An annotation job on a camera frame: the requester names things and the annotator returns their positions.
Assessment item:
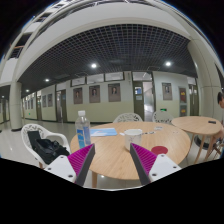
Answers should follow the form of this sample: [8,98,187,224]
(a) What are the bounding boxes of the white ceramic mug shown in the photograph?
[121,129,143,150]

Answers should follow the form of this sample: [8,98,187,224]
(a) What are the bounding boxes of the round wooden table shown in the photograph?
[172,116,222,163]
[69,121,192,189]

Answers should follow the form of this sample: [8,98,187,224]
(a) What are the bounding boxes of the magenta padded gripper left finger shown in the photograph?
[68,144,95,186]

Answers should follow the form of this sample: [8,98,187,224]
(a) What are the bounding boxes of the framed portrait left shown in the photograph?
[73,88,83,104]

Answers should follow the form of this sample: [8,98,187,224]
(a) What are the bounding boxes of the blue paper booklet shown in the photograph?
[90,128,117,137]

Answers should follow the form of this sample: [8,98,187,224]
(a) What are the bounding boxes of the white chair behind table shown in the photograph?
[114,113,142,123]

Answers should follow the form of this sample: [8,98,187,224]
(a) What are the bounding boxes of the small items on table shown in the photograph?
[142,126,163,135]

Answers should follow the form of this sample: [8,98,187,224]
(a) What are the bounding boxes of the seated person at right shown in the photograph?
[213,91,224,158]

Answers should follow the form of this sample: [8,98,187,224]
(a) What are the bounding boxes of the framed portrait middle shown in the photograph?
[89,85,100,103]

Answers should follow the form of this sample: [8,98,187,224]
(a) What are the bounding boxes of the clear plastic water bottle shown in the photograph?
[75,110,91,148]

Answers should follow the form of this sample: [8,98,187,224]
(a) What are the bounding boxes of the framed portrait far right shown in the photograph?
[162,83,172,100]

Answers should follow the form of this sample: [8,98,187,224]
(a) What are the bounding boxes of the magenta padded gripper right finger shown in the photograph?
[130,143,157,185]

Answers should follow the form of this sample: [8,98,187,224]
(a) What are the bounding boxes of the framed portrait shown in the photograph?
[108,83,121,102]
[73,88,83,104]
[89,85,100,103]
[162,83,172,100]

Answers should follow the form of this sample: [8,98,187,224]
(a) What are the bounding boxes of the red round coaster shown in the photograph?
[151,146,168,155]

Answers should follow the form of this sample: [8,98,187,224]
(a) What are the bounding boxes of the black bag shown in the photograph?
[28,131,69,164]

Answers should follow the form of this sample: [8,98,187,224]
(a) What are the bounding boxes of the white chair on left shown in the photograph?
[21,124,71,169]

